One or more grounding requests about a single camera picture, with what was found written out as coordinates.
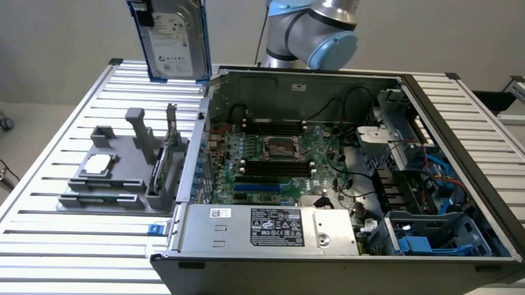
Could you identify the green motherboard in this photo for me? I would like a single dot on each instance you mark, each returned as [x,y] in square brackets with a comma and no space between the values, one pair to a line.
[324,153]

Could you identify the black RAM slot bank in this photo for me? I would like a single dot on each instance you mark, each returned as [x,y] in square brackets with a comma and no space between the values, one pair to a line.
[278,167]
[276,125]

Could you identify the silver CPU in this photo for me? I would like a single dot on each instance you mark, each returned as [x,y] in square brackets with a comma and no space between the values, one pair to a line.
[98,164]

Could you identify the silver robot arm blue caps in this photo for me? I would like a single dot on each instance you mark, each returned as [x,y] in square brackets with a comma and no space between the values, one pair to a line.
[312,33]

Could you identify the green RAM stick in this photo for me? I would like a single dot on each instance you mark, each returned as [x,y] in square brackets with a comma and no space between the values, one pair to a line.
[101,200]
[107,184]

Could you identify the blue case latch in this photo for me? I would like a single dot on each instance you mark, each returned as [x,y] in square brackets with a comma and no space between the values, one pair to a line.
[156,229]

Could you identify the grey disk bay blue latch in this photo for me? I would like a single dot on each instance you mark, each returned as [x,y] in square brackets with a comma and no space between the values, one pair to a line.
[435,233]

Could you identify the blue expansion slot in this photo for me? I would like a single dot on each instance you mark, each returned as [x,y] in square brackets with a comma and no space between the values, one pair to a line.
[257,187]

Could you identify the grey parts rack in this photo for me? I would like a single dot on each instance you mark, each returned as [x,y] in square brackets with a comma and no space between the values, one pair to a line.
[135,159]

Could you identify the black caster wheel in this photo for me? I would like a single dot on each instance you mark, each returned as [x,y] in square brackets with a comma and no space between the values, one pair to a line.
[6,123]

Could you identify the hard disk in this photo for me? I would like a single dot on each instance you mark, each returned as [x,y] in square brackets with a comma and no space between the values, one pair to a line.
[173,43]

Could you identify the CPU socket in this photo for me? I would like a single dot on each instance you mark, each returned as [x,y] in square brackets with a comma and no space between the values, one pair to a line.
[284,148]

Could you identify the silver chipset heatsink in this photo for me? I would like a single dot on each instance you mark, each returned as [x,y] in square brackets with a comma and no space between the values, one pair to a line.
[313,200]

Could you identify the silver power supply unit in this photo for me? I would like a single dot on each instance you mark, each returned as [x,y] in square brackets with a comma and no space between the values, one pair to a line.
[262,230]

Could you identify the black expansion slot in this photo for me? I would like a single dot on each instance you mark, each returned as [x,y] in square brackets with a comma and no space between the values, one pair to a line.
[258,179]

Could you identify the grey metal drive cage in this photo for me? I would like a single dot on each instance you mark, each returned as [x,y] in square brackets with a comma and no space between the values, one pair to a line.
[389,135]

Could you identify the open black PC case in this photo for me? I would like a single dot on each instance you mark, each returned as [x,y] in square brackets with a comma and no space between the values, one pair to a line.
[312,273]

